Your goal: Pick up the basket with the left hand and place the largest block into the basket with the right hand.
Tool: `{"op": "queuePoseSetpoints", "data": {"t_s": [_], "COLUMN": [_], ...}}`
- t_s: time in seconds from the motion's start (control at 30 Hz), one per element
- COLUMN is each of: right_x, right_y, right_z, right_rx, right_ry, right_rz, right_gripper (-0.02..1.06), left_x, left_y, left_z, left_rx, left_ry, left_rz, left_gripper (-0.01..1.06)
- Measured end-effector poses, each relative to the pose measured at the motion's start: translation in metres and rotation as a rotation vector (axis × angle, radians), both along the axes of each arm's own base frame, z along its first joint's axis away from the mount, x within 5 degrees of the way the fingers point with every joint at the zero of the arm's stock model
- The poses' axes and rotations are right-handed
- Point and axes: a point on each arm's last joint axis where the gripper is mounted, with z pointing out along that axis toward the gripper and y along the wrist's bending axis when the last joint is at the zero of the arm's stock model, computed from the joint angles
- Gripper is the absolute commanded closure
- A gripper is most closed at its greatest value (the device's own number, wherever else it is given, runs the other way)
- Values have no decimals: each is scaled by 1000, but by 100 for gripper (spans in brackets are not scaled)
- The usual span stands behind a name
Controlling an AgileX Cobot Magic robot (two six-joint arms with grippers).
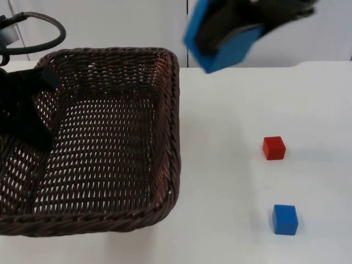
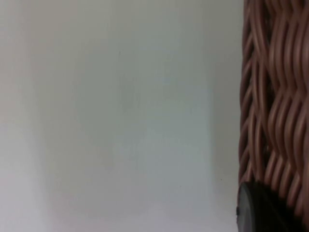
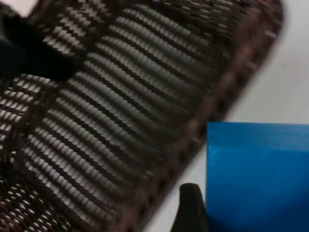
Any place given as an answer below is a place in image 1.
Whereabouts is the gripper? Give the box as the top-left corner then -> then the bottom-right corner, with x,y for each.
0,67 -> 61,152
196,0 -> 321,54

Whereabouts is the large blue block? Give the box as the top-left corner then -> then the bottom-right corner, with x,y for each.
183,0 -> 265,74

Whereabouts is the dark brown wicker basket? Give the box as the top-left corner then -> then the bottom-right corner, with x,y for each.
0,47 -> 183,239

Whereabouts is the red cube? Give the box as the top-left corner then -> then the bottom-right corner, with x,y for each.
262,136 -> 287,161

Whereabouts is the small blue cube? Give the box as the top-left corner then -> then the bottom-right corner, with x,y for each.
272,203 -> 299,237

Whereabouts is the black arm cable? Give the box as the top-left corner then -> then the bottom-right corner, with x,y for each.
0,12 -> 67,67

